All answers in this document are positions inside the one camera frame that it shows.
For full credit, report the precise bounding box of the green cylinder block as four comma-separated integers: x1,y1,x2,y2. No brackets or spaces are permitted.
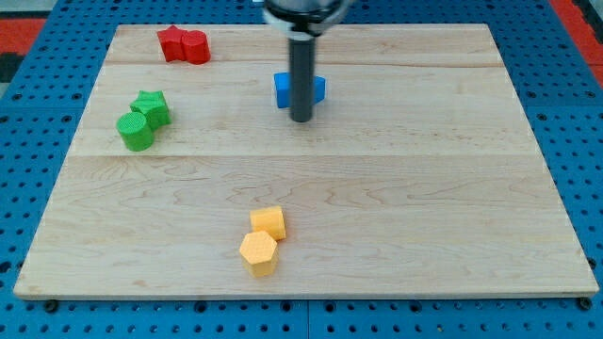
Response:
116,112,155,152

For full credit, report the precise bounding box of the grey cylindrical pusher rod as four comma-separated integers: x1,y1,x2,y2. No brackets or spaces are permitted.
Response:
288,39,316,122

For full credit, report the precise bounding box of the red star block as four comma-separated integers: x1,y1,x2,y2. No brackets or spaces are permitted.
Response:
156,25,186,62

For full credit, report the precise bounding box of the yellow hexagon block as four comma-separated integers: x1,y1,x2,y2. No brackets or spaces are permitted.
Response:
239,231,279,278

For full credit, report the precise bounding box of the blue cube block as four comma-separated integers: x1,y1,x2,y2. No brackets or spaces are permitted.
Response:
273,73,327,108

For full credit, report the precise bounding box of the red cylinder block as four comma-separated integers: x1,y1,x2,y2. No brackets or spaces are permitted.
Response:
181,30,211,64

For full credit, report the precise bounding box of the yellow cube block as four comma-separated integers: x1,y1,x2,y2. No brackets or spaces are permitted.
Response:
249,206,286,240

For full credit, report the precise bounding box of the wooden board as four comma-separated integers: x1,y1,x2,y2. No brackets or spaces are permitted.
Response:
14,24,599,300

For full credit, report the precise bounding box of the green star block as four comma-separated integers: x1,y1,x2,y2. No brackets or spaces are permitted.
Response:
130,90,171,131

